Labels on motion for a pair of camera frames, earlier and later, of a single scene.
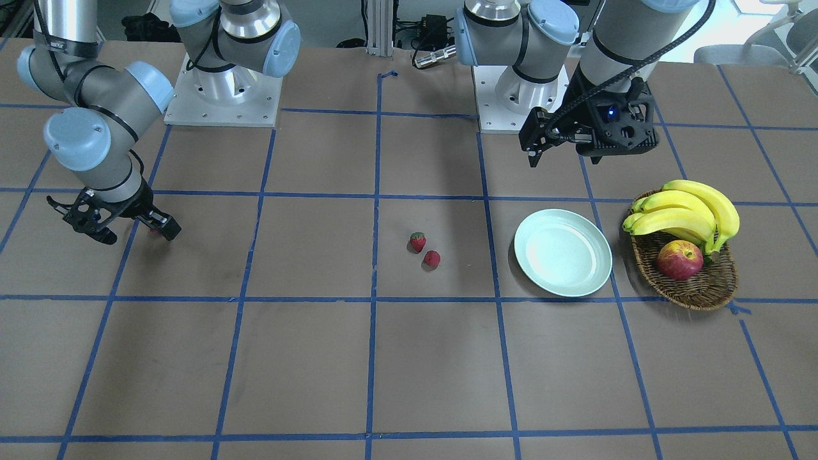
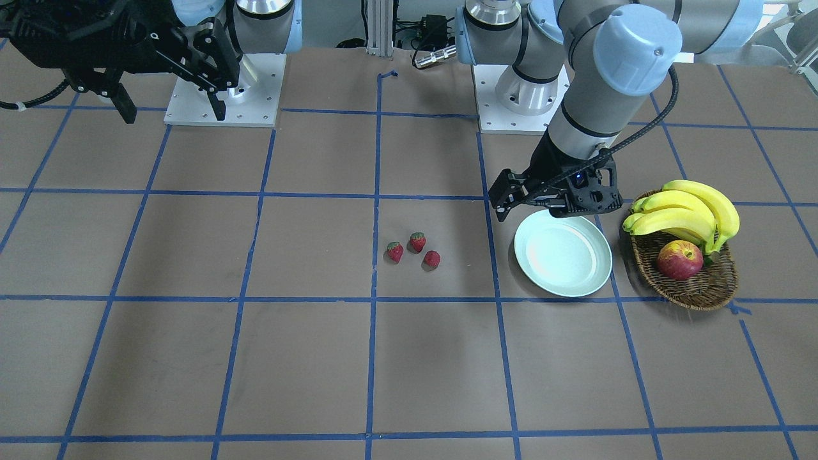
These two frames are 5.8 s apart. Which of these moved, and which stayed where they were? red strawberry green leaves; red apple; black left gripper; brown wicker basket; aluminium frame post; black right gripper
Moved: black right gripper; black left gripper
Stayed: red apple; aluminium frame post; brown wicker basket; red strawberry green leaves
